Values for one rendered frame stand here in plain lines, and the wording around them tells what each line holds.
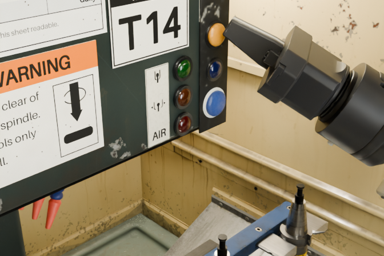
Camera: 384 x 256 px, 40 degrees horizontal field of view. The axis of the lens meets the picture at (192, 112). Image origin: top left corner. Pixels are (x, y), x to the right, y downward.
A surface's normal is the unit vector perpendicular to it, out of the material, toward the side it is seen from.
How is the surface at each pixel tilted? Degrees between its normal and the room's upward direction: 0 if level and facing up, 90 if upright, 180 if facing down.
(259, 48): 90
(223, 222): 24
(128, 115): 90
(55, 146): 90
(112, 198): 90
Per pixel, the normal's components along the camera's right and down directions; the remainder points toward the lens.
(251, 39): -0.26, 0.40
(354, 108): -0.10, 0.15
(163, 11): 0.70, 0.29
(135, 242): 0.00, -0.91
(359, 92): 0.08, -0.13
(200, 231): -0.29, -0.71
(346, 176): -0.71, 0.29
